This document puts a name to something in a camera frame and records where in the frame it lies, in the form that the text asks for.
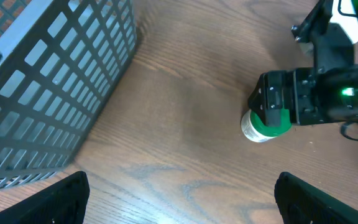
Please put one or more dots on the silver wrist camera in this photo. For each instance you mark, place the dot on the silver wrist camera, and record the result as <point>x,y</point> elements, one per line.
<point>332,48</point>

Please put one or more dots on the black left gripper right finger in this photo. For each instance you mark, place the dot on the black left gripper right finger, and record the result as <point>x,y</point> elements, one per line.
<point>301,203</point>

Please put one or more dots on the white barcode scanner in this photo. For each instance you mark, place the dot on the white barcode scanner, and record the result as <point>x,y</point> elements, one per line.
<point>332,21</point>

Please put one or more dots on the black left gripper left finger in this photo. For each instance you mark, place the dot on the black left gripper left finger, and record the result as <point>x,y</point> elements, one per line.
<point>63,202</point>

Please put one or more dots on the grey plastic basket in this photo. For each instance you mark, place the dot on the grey plastic basket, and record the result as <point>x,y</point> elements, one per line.
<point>60,61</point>

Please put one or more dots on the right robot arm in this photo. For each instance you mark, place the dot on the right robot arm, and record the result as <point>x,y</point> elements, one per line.
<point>337,94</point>

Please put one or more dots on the green lid jar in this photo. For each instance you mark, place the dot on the green lid jar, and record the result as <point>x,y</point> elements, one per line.
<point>254,129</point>

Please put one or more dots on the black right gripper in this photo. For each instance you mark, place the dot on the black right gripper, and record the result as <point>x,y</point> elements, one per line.
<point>291,90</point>

